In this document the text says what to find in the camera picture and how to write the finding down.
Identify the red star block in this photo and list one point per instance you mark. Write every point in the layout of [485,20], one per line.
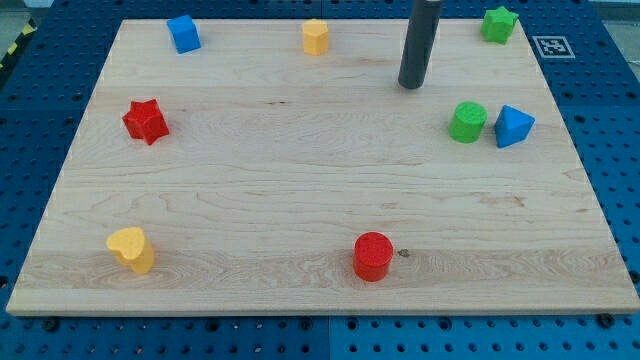
[145,121]

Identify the green star block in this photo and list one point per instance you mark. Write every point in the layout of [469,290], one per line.
[498,24]

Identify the light wooden board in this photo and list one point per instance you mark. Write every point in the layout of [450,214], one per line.
[277,161]

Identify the red cylinder block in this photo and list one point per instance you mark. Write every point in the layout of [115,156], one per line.
[373,254]

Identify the yellow pentagon block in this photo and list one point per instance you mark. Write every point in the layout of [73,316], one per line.
[315,37]

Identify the green cylinder block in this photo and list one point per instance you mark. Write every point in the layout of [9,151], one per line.
[468,121]

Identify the blue cube block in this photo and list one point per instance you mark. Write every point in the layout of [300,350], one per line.
[184,34]

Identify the blue triangular prism block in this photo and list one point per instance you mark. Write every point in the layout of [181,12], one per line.
[512,126]

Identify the yellow heart block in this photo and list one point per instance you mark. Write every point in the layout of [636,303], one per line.
[131,247]

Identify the black white fiducial marker tag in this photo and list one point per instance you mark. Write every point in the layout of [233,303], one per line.
[553,47]

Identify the yellow black hazard tape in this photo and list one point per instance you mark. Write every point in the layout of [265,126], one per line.
[19,44]

